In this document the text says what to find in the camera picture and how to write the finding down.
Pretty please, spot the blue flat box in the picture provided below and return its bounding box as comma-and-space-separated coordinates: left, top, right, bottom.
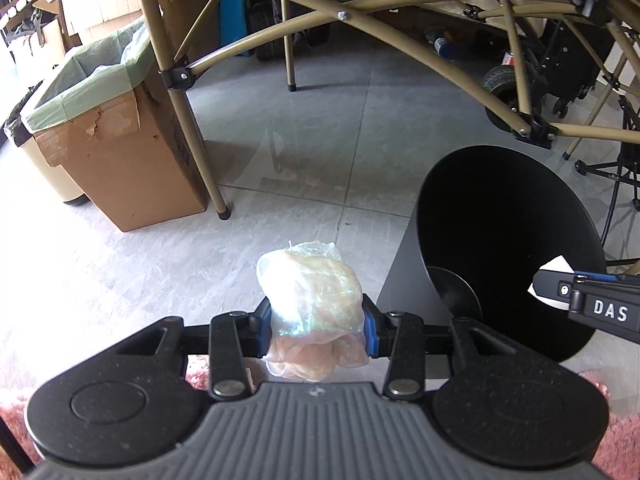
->
219, 0, 252, 47

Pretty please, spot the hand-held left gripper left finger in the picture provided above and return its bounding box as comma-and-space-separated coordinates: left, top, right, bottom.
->
116, 297, 274, 402

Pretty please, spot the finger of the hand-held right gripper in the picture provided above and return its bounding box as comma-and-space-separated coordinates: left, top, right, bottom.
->
533, 269, 584, 314
574, 271, 640, 297

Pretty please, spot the cardboard box with black straps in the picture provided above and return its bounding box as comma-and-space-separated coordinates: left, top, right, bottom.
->
27, 0, 83, 68

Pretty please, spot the black plastic bin liner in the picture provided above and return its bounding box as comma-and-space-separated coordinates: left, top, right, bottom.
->
2, 80, 46, 148

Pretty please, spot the green plastic bin liner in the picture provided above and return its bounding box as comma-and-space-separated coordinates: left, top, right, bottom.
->
25, 16, 153, 134

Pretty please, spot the white paper scrap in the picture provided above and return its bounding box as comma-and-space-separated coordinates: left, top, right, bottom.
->
527, 255, 576, 309

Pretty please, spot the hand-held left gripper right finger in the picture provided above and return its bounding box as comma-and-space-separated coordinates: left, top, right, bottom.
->
362, 294, 521, 403

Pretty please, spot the black trash bin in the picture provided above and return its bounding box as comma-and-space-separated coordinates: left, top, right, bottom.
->
376, 145, 608, 363

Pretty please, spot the black wheeled case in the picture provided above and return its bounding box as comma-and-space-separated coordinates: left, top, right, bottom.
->
537, 14, 608, 118

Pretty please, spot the clear plastic bag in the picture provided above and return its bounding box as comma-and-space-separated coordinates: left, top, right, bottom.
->
256, 241, 372, 382

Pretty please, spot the tall cardboard box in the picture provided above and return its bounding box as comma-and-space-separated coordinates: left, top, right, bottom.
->
149, 0, 237, 63

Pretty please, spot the brown cardboard box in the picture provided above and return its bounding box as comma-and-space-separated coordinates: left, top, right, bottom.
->
25, 15, 211, 233

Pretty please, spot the tan folding table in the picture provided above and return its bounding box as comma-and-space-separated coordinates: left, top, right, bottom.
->
0, 0, 640, 221

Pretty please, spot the black backpack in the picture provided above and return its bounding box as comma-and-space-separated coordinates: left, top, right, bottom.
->
249, 0, 332, 62

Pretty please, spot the cream trash can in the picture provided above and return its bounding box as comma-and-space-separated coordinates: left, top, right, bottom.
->
2, 80, 92, 207

